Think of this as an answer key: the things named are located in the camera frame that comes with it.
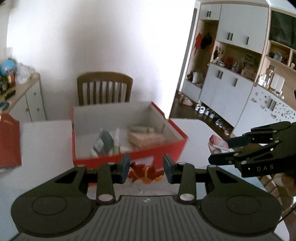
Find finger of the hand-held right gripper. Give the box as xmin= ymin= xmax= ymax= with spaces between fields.
xmin=226 ymin=121 xmax=292 ymax=149
xmin=208 ymin=141 xmax=278 ymax=165

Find white canisters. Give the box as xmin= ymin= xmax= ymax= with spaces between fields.
xmin=270 ymin=73 xmax=285 ymax=92

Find colourful pencil holder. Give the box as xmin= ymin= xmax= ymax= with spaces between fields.
xmin=6 ymin=70 xmax=17 ymax=87

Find red paper box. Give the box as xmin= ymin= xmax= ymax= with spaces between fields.
xmin=0 ymin=113 xmax=22 ymax=168

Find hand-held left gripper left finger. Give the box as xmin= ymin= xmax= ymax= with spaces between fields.
xmin=54 ymin=154 xmax=131 ymax=205

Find blue globe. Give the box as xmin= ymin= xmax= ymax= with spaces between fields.
xmin=0 ymin=58 xmax=18 ymax=77

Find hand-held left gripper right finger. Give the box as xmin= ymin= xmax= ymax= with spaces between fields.
xmin=163 ymin=154 xmax=240 ymax=205

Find white plastic bag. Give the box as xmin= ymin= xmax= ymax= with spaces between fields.
xmin=16 ymin=62 xmax=35 ymax=84

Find pink white packet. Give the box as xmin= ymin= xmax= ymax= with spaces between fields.
xmin=208 ymin=135 xmax=230 ymax=154

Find glass jar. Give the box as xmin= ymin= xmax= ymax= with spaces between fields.
xmin=264 ymin=66 xmax=275 ymax=87

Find black hanging garment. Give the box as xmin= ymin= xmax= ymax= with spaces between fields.
xmin=201 ymin=32 xmax=213 ymax=49

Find white wooden sideboard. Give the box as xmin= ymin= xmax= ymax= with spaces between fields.
xmin=9 ymin=72 xmax=47 ymax=122

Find dark green board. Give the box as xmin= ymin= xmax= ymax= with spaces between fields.
xmin=269 ymin=10 xmax=296 ymax=50

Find row of shoes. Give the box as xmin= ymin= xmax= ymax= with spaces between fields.
xmin=179 ymin=95 xmax=233 ymax=137

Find white wooden wall cabinet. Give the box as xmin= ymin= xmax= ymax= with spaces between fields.
xmin=181 ymin=0 xmax=296 ymax=139

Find wooden slat-back chair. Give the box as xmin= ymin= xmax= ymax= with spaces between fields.
xmin=77 ymin=72 xmax=133 ymax=106

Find red hanging garment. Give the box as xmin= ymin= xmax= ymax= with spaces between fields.
xmin=194 ymin=33 xmax=203 ymax=55

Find red cardboard box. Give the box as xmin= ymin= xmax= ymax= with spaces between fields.
xmin=70 ymin=101 xmax=189 ymax=187

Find white cotton swab pack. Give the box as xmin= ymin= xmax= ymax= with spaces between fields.
xmin=111 ymin=127 xmax=130 ymax=154

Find red dragon toy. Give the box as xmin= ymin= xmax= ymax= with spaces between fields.
xmin=128 ymin=162 xmax=165 ymax=185

